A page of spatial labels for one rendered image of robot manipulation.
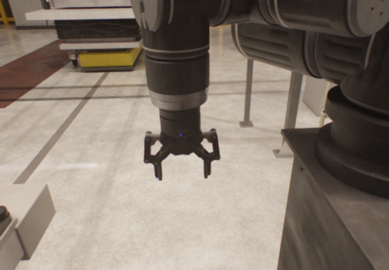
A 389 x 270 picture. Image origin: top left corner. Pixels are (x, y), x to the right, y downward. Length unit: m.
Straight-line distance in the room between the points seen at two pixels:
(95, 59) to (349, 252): 4.22
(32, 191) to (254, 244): 1.20
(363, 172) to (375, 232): 0.11
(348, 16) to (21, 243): 0.66
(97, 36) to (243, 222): 3.26
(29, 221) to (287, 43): 0.63
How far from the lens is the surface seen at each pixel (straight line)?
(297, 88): 2.12
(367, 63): 0.56
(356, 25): 0.42
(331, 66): 0.60
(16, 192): 0.76
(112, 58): 4.47
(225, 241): 1.67
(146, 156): 0.57
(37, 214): 0.73
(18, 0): 9.29
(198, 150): 0.55
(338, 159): 0.61
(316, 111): 3.06
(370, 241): 0.52
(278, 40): 0.66
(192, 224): 1.75
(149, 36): 0.45
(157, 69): 0.46
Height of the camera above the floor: 1.25
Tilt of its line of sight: 27 degrees down
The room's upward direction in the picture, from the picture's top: 2 degrees counter-clockwise
